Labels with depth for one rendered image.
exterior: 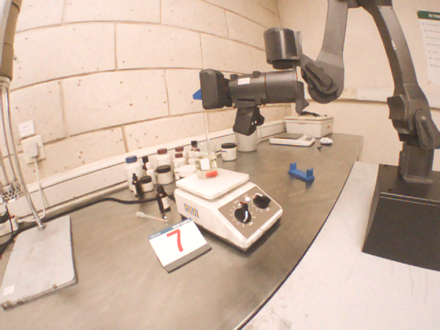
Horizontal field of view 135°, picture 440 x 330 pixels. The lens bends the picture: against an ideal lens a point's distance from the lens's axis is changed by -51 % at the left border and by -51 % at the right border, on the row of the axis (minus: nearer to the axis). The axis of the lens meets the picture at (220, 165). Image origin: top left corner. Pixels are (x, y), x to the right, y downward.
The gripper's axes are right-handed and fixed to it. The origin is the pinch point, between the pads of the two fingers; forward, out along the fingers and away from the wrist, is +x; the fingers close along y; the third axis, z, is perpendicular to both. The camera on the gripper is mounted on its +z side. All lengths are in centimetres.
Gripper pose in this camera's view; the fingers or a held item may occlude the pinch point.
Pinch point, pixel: (208, 94)
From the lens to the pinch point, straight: 37.9
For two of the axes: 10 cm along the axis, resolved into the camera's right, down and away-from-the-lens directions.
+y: 4.5, -3.1, 8.4
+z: 1.0, 9.5, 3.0
